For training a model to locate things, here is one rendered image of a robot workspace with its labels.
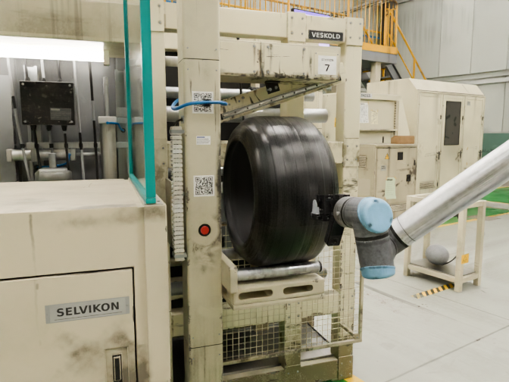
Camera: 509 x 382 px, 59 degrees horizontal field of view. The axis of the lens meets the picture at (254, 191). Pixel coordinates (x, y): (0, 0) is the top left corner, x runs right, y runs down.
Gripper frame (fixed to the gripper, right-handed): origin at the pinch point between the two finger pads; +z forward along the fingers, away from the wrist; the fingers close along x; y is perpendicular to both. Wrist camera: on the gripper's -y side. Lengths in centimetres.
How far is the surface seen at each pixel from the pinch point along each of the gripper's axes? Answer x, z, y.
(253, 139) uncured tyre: 17.0, 11.6, 26.5
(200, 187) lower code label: 34.4, 20.4, 10.6
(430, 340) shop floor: -141, 114, -100
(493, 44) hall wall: -942, 793, 363
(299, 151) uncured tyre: 3.4, 3.4, 21.5
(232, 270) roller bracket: 25.8, 12.4, -18.3
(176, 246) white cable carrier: 43, 24, -10
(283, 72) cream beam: -8, 41, 58
